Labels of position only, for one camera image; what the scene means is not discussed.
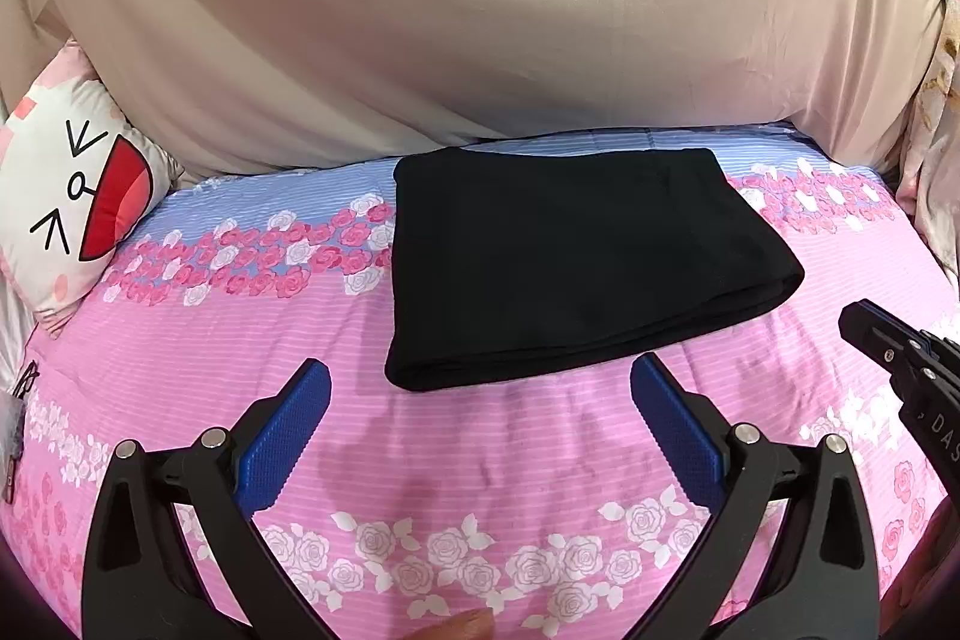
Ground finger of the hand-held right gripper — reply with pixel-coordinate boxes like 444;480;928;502
838;299;929;387

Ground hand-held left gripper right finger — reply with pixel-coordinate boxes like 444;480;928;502
631;353;883;640

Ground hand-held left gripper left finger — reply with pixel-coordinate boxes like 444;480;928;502
79;357;335;640

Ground black pants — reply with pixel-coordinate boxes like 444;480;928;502
384;147;806;393

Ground person's left hand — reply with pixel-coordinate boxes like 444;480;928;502
409;608;496;640

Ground pink floral bed sheet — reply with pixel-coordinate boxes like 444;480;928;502
0;122;960;640

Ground cream floral cloth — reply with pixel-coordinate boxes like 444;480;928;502
896;0;960;296

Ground white cat face pillow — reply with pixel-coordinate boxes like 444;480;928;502
0;38;185;341

